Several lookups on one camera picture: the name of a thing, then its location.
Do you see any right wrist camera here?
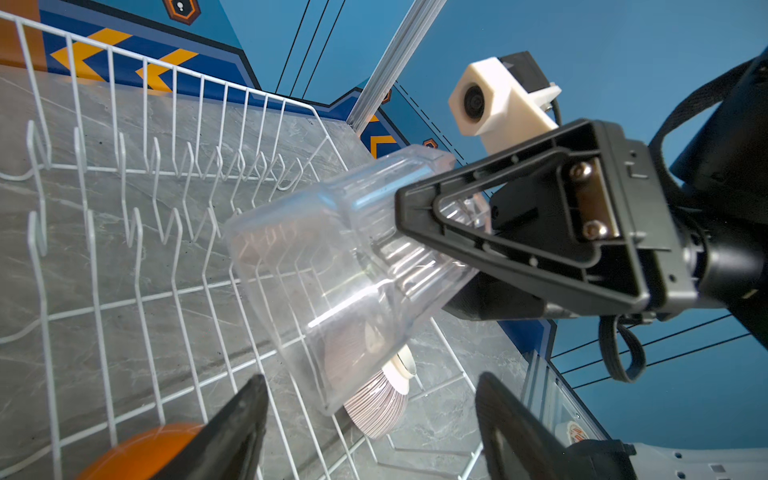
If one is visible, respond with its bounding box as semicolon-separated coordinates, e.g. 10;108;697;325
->
449;51;562;155

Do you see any striped ceramic bowl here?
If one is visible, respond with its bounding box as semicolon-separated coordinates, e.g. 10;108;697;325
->
324;321;416;439

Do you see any white wire dish rack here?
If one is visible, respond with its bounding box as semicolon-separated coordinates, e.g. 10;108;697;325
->
1;2;484;479

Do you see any orange bowl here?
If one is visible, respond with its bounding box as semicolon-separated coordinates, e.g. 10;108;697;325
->
78;423;204;479

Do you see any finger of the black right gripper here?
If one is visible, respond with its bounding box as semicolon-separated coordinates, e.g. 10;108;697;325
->
443;273;570;321

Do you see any clear glass tumbler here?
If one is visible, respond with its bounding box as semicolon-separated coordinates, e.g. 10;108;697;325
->
223;145;476;415

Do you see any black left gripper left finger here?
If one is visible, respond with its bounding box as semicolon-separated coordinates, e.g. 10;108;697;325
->
154;374;269;479

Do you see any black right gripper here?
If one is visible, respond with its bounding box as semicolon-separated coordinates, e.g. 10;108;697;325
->
395;53;767;345

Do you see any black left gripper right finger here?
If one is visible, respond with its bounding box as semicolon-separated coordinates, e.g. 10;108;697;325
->
475;372;570;479

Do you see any aluminium corner post right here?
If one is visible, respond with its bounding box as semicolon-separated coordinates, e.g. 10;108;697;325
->
346;0;447;137

